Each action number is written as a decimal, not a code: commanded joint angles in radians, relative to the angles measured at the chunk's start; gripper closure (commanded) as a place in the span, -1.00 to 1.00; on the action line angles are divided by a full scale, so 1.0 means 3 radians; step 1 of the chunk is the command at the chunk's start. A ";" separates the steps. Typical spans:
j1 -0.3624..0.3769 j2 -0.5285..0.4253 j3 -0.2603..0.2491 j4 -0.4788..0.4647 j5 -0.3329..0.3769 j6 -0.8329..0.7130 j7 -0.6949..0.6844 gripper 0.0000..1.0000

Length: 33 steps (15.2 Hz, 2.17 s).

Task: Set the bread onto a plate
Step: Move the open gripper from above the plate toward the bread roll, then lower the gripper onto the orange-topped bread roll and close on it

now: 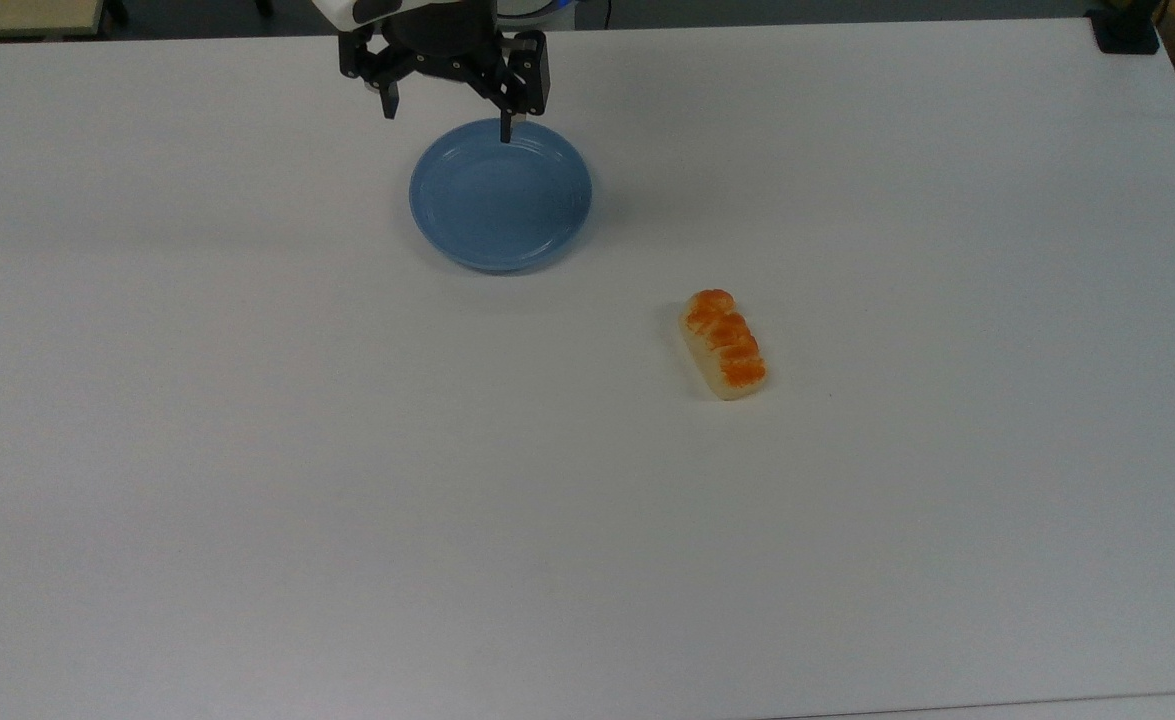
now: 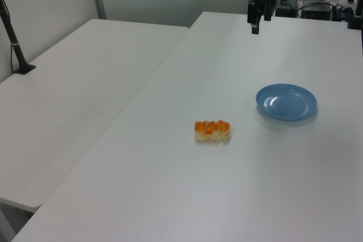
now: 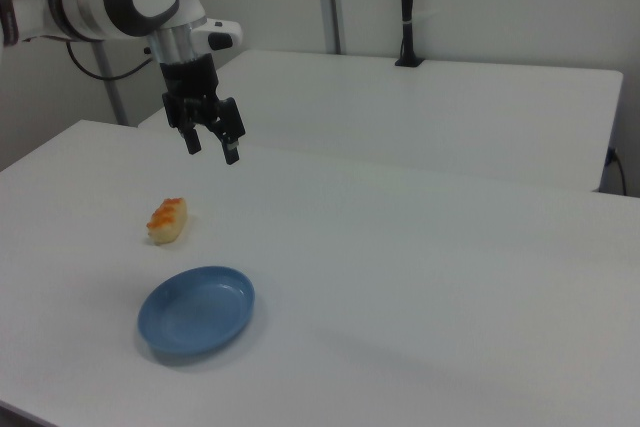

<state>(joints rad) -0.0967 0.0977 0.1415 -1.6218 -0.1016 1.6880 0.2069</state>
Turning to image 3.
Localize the black pole with base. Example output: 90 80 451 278
394 0 426 69

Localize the bread with orange topping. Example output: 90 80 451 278
146 195 189 247

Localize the black power cable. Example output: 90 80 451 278
606 146 629 196

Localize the blue oval plate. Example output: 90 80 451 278
137 265 257 355

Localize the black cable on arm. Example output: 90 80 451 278
65 40 154 82

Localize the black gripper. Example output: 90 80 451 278
159 53 247 166

